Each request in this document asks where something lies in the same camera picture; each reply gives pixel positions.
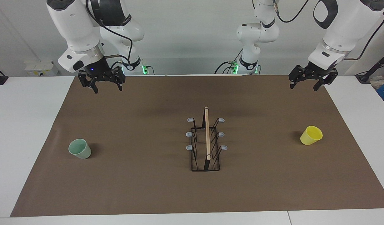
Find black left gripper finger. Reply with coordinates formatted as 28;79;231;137
289;66;305;89
313;69;338;92

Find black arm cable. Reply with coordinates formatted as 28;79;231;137
86;0;133;64
272;0;384;61

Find black left base cables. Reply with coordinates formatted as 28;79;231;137
214;48;244;74

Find clear plastic bag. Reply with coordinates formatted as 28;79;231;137
369;76;384;89

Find yellow plastic cup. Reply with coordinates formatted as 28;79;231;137
300;126;323;145

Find pale green plastic cup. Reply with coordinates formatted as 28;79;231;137
68;139;92;159

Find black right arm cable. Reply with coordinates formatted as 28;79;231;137
86;0;133;64

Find black base cables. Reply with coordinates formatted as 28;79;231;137
110;60;155;75
214;48;244;74

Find black right base cables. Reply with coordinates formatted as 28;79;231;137
110;60;155;75

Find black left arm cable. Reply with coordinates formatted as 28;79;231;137
272;0;384;61

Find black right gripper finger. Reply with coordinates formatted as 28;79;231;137
78;71;98;94
114;67;126;92

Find brown table mat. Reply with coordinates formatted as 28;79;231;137
10;74;384;217

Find black wire cup rack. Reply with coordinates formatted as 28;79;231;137
186;106;228;172

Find black stand with pole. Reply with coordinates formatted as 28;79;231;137
355;49;384;83

